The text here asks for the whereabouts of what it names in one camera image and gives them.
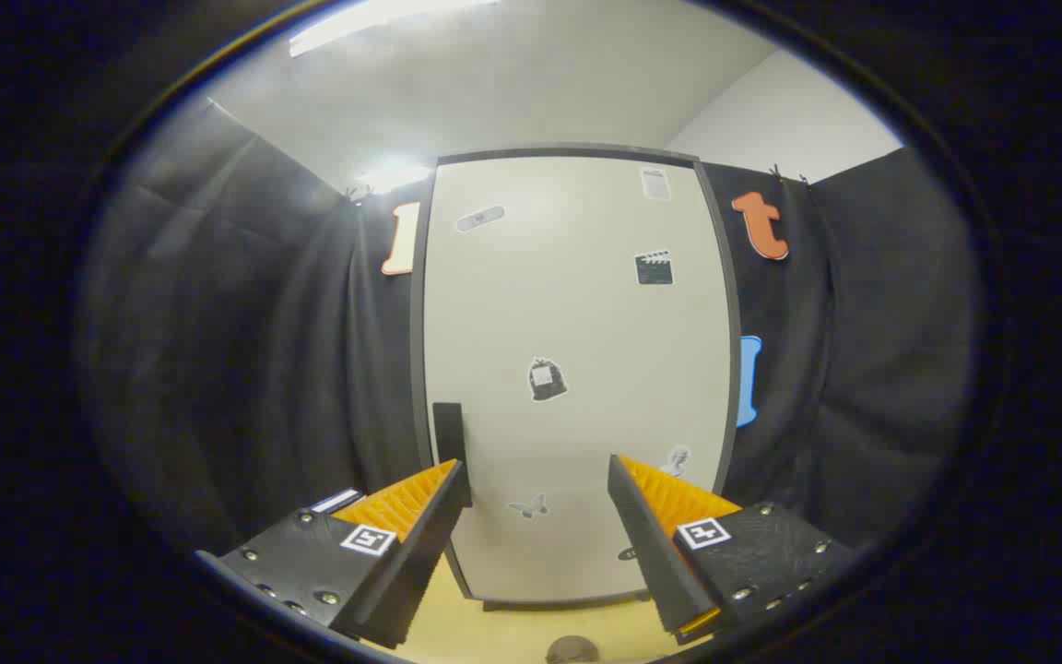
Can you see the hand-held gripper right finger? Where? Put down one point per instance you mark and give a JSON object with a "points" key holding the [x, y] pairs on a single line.
{"points": [[646, 544]]}

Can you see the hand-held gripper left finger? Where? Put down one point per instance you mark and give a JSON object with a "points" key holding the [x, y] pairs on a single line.
{"points": [[420, 563]]}

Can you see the brown felt shoe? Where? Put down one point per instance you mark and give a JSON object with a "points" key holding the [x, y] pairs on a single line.
{"points": [[572, 651]]}

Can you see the grey shoe cabinet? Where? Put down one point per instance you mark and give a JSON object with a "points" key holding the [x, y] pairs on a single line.
{"points": [[417, 350]]}

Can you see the dark blue book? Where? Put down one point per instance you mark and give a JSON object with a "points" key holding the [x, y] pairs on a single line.
{"points": [[336, 501]]}

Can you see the black backdrop cloth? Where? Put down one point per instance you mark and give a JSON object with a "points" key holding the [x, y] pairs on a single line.
{"points": [[245, 323]]}

